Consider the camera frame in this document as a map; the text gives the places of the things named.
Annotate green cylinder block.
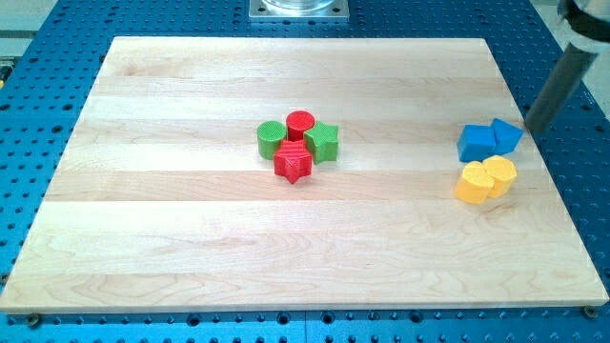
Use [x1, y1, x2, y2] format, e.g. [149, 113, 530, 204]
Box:
[256, 121, 287, 160]

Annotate blue perforated table plate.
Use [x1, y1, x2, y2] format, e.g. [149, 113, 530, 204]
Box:
[1, 0, 609, 342]

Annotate light wooden board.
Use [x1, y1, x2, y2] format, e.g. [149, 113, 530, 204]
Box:
[1, 36, 608, 313]

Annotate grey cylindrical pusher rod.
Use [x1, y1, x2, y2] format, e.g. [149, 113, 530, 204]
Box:
[525, 43, 599, 134]

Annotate blue triangular block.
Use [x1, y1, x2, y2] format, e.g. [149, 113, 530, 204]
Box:
[491, 118, 523, 155]

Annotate robot arm end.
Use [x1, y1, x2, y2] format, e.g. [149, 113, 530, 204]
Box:
[558, 0, 609, 53]

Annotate yellow hexagon block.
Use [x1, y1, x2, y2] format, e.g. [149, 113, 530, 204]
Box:
[482, 155, 518, 198]

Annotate red cylinder block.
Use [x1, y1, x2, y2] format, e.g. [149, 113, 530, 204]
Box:
[286, 111, 315, 141]

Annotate yellow heart block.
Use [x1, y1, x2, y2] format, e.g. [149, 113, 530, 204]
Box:
[454, 161, 495, 205]

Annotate red star block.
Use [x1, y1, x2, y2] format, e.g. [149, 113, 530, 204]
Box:
[274, 140, 313, 184]

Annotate blue cube block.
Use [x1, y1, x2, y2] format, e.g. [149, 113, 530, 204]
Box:
[457, 124, 496, 162]

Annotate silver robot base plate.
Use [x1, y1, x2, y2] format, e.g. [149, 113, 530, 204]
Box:
[247, 0, 350, 22]

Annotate green star block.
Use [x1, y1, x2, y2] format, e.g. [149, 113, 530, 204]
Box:
[304, 121, 338, 164]

